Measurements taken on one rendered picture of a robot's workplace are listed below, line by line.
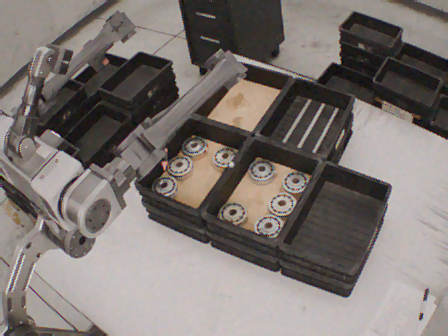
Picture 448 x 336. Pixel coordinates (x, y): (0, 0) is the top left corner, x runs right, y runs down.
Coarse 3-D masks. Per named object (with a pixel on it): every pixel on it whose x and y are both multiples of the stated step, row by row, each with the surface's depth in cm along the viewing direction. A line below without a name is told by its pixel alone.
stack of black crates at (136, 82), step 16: (128, 64) 300; (144, 64) 310; (160, 64) 300; (112, 80) 294; (128, 80) 302; (144, 80) 300; (160, 80) 290; (112, 96) 280; (128, 96) 292; (144, 96) 285; (160, 96) 297; (176, 96) 311; (128, 112) 283; (144, 112) 290
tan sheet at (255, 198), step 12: (276, 168) 198; (288, 168) 197; (276, 180) 194; (240, 192) 192; (252, 192) 192; (264, 192) 191; (276, 192) 190; (252, 204) 188; (264, 204) 187; (252, 216) 185; (252, 228) 181
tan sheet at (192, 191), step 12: (216, 144) 210; (204, 156) 206; (204, 168) 202; (180, 180) 200; (192, 180) 199; (204, 180) 198; (216, 180) 198; (180, 192) 196; (192, 192) 195; (204, 192) 194; (192, 204) 191
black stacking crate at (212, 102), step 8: (248, 72) 229; (256, 72) 226; (264, 72) 224; (248, 80) 233; (256, 80) 230; (264, 80) 228; (272, 80) 225; (280, 80) 222; (224, 88) 226; (280, 88) 226; (216, 96) 222; (224, 96) 229; (208, 104) 218; (216, 104) 225; (272, 104) 208; (200, 112) 214; (208, 112) 221
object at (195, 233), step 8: (152, 208) 194; (152, 216) 203; (160, 216) 197; (168, 216) 191; (160, 224) 201; (168, 224) 200; (176, 224) 195; (184, 224) 189; (184, 232) 197; (192, 232) 192; (200, 232) 189; (200, 240) 194; (208, 240) 194
